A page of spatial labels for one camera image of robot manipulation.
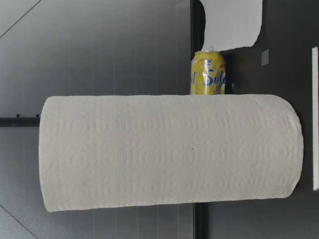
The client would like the white paper towel roll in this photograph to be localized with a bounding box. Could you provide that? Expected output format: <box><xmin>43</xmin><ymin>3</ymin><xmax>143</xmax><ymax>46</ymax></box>
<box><xmin>38</xmin><ymin>94</ymin><xmax>305</xmax><ymax>213</ymax></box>

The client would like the torn white paper towel sheet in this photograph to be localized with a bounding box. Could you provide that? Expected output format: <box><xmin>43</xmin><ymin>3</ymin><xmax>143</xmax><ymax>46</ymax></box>
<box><xmin>200</xmin><ymin>0</ymin><xmax>264</xmax><ymax>52</ymax></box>

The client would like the yellow drink can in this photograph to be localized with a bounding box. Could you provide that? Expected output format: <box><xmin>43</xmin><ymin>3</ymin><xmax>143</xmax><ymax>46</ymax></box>
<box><xmin>190</xmin><ymin>45</ymin><xmax>227</xmax><ymax>96</ymax></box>

